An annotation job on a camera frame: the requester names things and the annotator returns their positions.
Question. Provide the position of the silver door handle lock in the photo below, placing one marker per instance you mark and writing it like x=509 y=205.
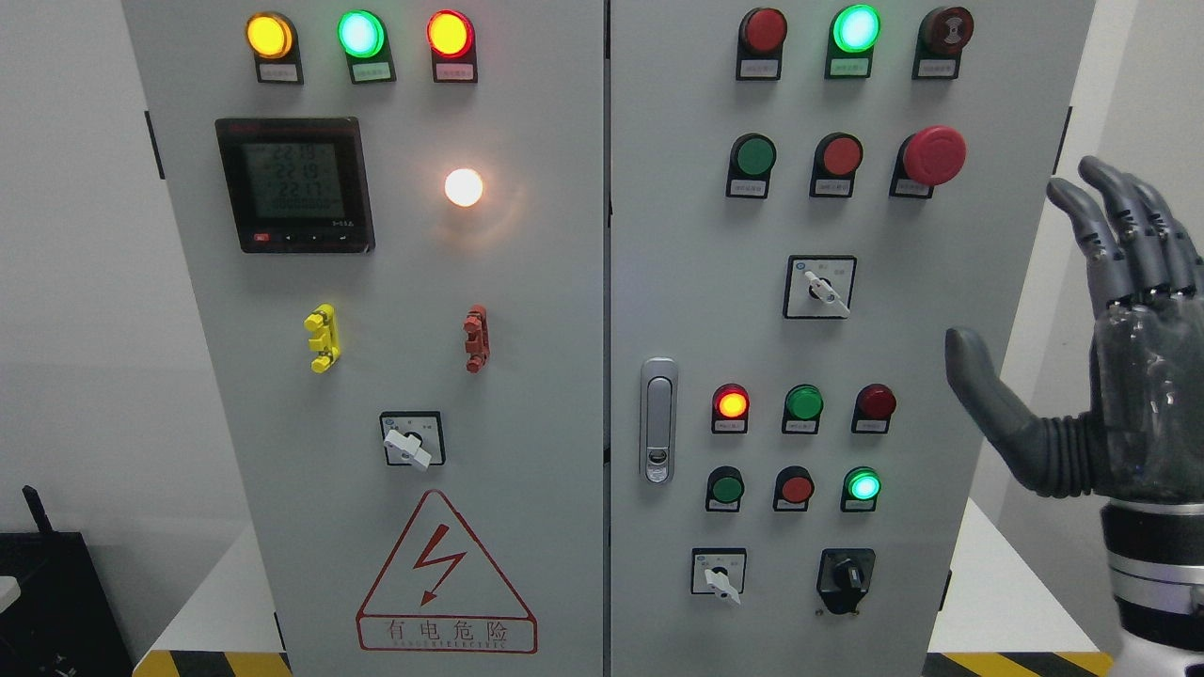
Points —
x=659 y=392

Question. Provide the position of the black digital power meter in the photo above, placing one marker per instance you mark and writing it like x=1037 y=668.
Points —
x=297 y=185

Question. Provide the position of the yellow terminal clip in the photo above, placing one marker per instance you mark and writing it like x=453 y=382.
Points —
x=323 y=337

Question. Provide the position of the lit red indicator middle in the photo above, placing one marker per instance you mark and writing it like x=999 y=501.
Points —
x=730 y=409

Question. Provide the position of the green lit indicator top right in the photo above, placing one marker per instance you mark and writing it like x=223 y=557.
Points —
x=853 y=35

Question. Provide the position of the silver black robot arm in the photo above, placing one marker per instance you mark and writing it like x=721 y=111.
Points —
x=1155 y=559

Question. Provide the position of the lit green button lower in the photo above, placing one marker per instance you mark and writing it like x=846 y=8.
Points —
x=860 y=490

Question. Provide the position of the red terminal clip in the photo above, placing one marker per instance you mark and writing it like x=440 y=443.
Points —
x=477 y=342

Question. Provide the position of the green push button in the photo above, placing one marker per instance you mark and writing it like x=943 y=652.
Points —
x=750 y=162
x=724 y=489

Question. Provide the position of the red push button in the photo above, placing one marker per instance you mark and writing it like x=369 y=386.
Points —
x=793 y=489
x=838 y=155

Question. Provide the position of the left cabinet door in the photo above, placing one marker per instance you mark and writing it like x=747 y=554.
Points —
x=523 y=437

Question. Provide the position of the red indicator light top left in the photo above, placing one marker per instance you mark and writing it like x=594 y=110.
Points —
x=452 y=40

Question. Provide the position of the red emergency stop button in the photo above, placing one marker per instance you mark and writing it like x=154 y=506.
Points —
x=928 y=158

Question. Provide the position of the red electrical hazard sticker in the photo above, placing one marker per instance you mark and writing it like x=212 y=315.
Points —
x=441 y=591

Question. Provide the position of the red push button lower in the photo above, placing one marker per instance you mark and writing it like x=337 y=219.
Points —
x=793 y=489

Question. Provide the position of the right cabinet door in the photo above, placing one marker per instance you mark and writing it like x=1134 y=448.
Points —
x=699 y=277

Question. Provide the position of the black rotary switch bottom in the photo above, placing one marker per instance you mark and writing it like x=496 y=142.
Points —
x=843 y=578

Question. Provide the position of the green push button lower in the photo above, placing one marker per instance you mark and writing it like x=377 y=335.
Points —
x=724 y=489

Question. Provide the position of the red push button upper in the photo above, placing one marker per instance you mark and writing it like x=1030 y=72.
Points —
x=838 y=155

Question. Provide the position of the gray rotary switch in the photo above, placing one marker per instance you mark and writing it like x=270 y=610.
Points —
x=819 y=287
x=719 y=572

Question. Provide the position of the yellow indicator light top left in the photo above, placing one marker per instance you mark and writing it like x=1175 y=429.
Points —
x=273 y=40

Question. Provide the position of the gray rotary switch bottom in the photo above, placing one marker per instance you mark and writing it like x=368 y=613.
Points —
x=719 y=572

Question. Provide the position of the green push button upper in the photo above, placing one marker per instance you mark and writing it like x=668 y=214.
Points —
x=750 y=162

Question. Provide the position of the green indicator middle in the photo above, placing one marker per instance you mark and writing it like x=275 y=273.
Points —
x=803 y=407

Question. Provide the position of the dark red indicator top right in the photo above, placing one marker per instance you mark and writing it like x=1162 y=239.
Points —
x=760 y=40

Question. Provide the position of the white glowing indicator light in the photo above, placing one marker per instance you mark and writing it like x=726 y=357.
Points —
x=464 y=187

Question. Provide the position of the black device with antenna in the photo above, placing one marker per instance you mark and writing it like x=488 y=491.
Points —
x=59 y=622

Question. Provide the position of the gray rotary switch left door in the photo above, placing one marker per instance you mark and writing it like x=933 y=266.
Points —
x=413 y=438

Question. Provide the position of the green indicator light top left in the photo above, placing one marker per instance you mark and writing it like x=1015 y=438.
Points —
x=364 y=40

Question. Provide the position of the dark red buzzer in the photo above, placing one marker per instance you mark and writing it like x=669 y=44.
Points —
x=941 y=38

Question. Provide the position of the cabinet door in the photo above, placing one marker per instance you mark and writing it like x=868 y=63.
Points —
x=699 y=277
x=523 y=437

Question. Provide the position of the gray robotic hand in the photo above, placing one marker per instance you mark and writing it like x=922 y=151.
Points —
x=1140 y=440

